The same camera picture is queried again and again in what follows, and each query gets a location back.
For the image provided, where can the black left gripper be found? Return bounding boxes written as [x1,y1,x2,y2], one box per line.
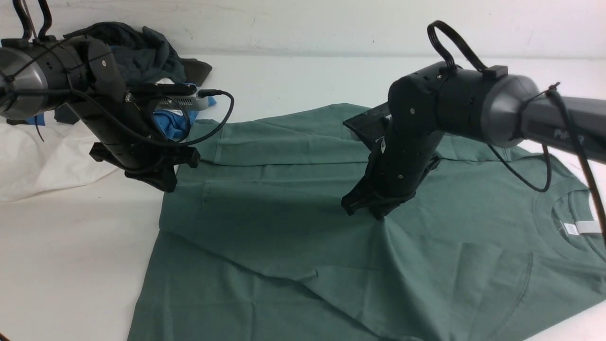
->
[78,95,200,193]

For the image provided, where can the blue shirt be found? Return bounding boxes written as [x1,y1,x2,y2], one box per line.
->
[7,97,216,140]

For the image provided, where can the white shirt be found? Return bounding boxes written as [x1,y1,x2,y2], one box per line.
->
[0,111,118,202]

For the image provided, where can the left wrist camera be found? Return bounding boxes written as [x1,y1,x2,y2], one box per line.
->
[125,83,214,112]

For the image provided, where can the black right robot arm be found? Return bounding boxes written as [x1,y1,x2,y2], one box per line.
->
[340,62,605,219]

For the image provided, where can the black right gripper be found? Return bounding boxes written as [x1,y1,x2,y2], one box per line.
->
[340,118,444,220]

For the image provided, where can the green long-sleeved shirt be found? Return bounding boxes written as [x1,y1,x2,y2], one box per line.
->
[128,104,606,341]

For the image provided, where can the black left camera cable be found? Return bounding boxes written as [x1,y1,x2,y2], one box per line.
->
[0,0,235,147]

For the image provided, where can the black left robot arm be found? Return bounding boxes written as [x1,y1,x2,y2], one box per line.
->
[1,36,200,192]

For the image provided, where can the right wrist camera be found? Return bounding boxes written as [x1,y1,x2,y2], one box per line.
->
[343,103,391,150]

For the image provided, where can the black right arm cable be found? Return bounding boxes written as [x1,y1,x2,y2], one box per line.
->
[427,20,606,249]

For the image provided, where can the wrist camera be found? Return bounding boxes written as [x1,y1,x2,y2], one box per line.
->
[343,103,391,150]
[125,83,214,112]

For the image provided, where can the white neck label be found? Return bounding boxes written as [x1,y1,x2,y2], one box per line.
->
[562,221,602,235]

